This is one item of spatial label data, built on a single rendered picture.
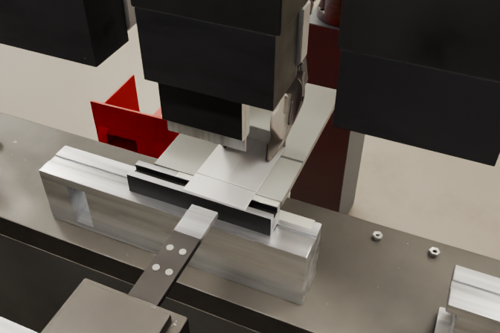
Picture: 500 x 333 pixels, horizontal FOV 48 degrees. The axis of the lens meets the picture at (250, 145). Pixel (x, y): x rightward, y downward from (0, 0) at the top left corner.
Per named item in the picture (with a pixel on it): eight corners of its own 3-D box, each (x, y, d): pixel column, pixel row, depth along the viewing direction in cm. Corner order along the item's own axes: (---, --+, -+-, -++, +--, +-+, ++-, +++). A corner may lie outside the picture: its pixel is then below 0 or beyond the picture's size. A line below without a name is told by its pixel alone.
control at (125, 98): (216, 146, 131) (213, 80, 119) (185, 191, 119) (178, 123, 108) (140, 127, 136) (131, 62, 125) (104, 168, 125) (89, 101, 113)
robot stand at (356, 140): (309, 187, 216) (327, -5, 166) (353, 204, 209) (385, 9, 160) (288, 218, 203) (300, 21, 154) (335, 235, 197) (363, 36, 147)
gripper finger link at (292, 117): (265, 123, 74) (268, 58, 75) (269, 125, 76) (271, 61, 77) (300, 124, 73) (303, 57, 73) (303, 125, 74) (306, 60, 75)
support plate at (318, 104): (341, 96, 88) (342, 91, 88) (281, 207, 70) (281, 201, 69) (236, 71, 94) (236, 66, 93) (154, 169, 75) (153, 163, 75)
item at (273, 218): (279, 219, 71) (280, 202, 69) (270, 235, 69) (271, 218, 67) (141, 176, 77) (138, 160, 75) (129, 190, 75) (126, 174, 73)
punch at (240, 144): (249, 146, 65) (249, 75, 59) (242, 156, 63) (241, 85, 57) (172, 125, 68) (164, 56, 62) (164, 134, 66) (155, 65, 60)
